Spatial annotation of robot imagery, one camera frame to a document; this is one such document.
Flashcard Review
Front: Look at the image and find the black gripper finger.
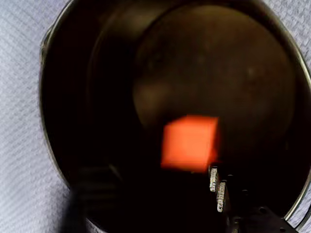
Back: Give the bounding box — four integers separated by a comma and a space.
60, 165, 122, 233
208, 166, 300, 233

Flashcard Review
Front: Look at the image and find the red cube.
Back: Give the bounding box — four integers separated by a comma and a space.
160, 115, 221, 174

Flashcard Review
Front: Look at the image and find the blue woven tablecloth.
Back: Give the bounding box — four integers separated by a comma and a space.
0, 0, 311, 233

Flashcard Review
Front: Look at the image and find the black metal bucket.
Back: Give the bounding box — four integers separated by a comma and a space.
38, 0, 311, 233

